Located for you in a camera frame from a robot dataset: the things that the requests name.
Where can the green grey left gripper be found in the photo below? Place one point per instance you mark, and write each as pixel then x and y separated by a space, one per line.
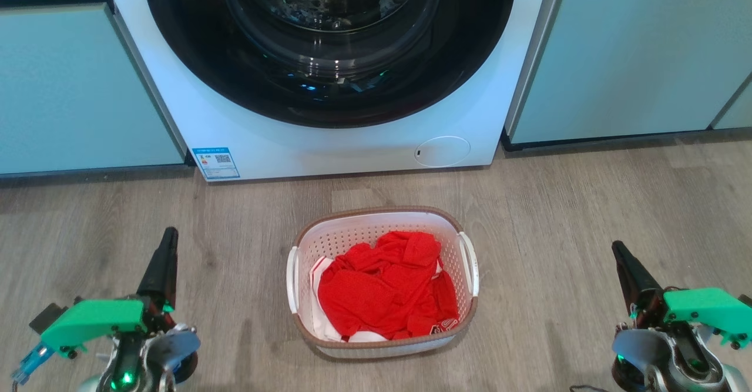
pixel 94 321

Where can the green grey right gripper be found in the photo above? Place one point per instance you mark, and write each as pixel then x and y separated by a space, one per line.
pixel 705 310

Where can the white perforated laundry basket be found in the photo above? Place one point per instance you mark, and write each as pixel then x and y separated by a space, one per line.
pixel 376 218

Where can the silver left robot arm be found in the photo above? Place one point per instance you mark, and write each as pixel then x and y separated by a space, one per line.
pixel 91 385

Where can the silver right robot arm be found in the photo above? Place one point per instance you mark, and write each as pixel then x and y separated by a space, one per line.
pixel 734 380

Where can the blue energy label sticker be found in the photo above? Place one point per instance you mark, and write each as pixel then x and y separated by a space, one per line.
pixel 216 164

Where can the white garment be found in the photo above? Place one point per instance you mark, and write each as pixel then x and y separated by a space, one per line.
pixel 320 321

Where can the white front-load washing machine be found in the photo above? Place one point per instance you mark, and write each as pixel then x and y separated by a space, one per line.
pixel 264 145

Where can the narrow teal cabinet door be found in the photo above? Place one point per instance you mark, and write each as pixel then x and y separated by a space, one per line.
pixel 739 110

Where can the large teal cabinet door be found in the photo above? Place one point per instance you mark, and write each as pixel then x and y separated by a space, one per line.
pixel 76 86

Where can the red mesh garment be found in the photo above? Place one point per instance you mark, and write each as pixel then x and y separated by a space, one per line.
pixel 376 289

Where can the black round washer door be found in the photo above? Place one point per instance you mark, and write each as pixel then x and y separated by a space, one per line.
pixel 176 57

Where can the wide teal cabinet panel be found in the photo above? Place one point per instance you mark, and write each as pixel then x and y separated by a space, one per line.
pixel 634 51

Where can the round white filter cover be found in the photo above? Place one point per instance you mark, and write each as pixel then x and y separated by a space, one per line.
pixel 442 151

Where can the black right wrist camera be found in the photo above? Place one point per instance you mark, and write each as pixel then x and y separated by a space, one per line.
pixel 746 301

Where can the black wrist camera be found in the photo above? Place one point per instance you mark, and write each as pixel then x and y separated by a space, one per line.
pixel 746 301
pixel 47 317

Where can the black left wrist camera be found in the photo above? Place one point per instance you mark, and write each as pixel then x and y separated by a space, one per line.
pixel 47 317

